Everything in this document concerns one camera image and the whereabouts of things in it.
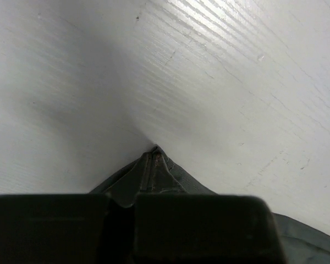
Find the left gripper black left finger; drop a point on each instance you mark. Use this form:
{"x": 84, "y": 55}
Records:
{"x": 124, "y": 185}

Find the dark grey t shirt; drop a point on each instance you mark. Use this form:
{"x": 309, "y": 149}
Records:
{"x": 301, "y": 243}

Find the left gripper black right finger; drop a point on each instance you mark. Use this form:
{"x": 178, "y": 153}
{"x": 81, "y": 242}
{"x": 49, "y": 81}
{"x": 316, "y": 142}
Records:
{"x": 162, "y": 182}

